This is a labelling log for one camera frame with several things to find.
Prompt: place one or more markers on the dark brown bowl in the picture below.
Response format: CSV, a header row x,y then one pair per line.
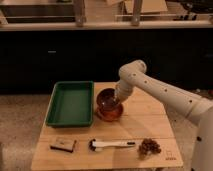
x,y
106,100

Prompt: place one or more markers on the white handled brush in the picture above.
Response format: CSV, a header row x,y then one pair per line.
x,y
98,145

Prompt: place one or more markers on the brown wooden block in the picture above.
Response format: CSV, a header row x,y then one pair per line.
x,y
63,144

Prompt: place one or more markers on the orange bowl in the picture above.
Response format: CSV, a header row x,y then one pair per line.
x,y
109,111

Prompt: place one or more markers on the green plastic tray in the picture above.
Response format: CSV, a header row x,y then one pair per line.
x,y
71,104

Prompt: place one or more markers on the right wooden post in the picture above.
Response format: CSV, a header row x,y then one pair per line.
x,y
137,6

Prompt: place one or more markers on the wooden table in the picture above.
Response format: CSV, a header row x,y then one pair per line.
x,y
143,117

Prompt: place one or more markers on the left wooden post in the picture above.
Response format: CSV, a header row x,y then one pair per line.
x,y
79,9

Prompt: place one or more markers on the cardboard box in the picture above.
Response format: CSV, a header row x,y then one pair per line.
x,y
148,6

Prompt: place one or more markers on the wooden post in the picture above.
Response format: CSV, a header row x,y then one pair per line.
x,y
137,6
79,9

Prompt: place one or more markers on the brown grape bunch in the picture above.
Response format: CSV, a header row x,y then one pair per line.
x,y
149,146

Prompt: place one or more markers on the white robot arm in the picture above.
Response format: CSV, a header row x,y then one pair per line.
x,y
197,109

